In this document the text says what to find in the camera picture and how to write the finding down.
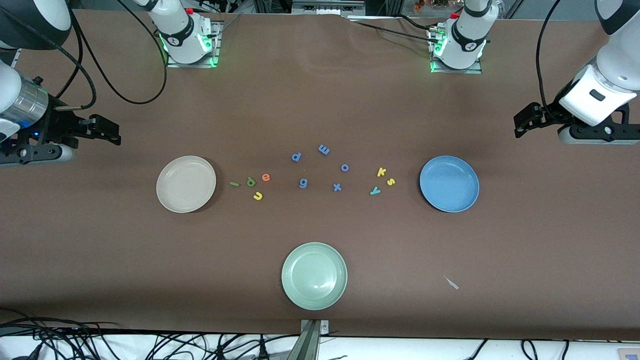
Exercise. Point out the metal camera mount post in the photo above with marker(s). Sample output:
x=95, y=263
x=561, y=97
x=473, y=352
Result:
x=310, y=345

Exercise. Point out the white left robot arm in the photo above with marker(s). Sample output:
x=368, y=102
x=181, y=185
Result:
x=467, y=40

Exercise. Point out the teal foam letter y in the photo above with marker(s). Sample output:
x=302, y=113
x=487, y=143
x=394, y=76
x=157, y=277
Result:
x=375, y=190

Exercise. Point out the blue plate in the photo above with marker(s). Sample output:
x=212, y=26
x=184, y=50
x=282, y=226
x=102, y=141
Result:
x=449, y=184

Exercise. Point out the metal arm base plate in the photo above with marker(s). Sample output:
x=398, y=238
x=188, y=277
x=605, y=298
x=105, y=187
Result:
x=216, y=45
x=455, y=71

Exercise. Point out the blue foam letter p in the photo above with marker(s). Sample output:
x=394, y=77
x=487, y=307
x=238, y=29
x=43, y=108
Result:
x=295, y=160

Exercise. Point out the green foam letter d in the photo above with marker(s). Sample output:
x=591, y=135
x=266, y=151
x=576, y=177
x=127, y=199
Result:
x=253, y=183

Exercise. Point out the brown table cover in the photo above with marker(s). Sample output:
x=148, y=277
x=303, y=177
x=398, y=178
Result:
x=320, y=100

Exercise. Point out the small white paper scrap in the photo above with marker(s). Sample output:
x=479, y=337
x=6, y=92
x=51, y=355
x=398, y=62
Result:
x=451, y=283

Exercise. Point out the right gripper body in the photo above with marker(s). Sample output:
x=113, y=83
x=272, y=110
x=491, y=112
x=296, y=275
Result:
x=56, y=126

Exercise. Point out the pale green plate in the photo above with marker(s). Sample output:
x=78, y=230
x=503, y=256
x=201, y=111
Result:
x=314, y=276

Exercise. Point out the orange foam letter e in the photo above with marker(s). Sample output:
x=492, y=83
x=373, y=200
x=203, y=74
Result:
x=266, y=177

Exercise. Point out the beige brown plate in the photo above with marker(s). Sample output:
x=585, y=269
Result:
x=186, y=184

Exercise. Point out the yellow foam letter k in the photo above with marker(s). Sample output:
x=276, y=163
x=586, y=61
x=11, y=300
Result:
x=381, y=172

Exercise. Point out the grey power strip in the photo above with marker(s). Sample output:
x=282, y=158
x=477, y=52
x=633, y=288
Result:
x=327, y=7

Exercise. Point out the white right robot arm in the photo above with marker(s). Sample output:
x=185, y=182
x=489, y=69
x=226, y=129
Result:
x=182, y=40

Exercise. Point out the blue foam letter g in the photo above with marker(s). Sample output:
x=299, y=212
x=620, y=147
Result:
x=303, y=187

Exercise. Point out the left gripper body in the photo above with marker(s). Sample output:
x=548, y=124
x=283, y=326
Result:
x=549, y=111

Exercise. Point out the blue foam letter m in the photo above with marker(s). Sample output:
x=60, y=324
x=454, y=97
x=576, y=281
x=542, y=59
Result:
x=324, y=149

